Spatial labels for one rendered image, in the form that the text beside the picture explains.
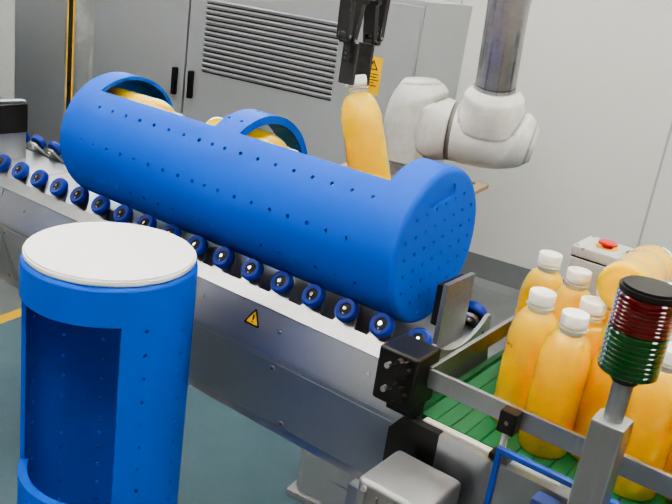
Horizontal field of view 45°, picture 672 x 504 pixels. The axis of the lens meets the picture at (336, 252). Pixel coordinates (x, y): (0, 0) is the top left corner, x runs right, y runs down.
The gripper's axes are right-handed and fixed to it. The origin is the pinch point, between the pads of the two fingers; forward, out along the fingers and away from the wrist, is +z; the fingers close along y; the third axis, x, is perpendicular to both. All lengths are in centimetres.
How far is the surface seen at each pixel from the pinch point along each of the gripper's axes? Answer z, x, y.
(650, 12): -19, -35, -283
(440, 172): 14.0, 20.9, 1.4
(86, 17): 8, -120, -34
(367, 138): 11.6, 6.4, 2.6
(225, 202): 28.0, -15.8, 12.5
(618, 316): 15, 63, 37
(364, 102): 5.8, 4.2, 1.9
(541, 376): 35, 50, 15
